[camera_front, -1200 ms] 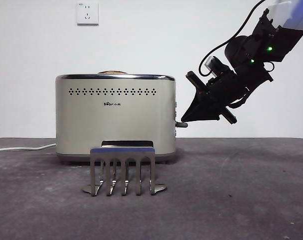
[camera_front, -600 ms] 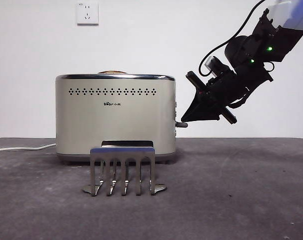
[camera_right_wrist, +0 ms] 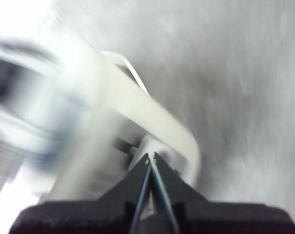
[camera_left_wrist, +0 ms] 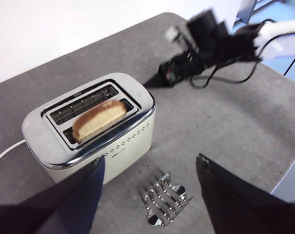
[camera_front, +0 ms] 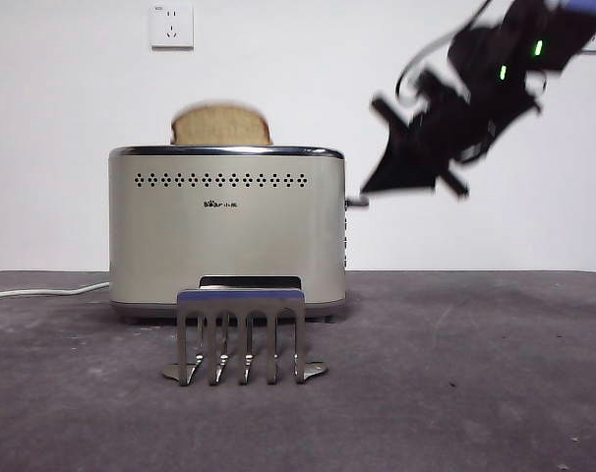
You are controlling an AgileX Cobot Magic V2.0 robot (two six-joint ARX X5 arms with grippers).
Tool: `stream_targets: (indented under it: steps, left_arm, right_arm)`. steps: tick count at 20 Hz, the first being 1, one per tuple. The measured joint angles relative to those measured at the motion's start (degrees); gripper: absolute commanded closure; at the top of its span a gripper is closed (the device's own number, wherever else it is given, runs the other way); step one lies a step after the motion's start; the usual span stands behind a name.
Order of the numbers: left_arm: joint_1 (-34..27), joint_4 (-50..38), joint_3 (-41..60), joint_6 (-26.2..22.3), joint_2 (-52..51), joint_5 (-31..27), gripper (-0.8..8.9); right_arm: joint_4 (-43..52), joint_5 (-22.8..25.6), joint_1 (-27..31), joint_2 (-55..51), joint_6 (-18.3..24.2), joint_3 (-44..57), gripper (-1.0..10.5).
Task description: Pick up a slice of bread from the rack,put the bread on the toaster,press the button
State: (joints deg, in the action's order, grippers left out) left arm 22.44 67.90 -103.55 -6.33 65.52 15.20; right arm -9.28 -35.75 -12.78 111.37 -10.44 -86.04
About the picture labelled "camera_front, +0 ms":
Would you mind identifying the brown bread slice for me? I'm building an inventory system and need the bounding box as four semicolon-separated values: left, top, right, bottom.
169;100;272;148

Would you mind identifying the cream and chrome toaster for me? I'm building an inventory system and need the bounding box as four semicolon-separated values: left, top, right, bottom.
107;145;348;324

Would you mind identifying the steel toast rack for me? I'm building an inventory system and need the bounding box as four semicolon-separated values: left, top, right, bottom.
160;274;328;387

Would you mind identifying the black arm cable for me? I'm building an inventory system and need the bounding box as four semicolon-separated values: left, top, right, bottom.
394;0;494;97

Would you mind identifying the white power cord with plug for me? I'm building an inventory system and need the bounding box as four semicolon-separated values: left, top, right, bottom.
0;280;110;301

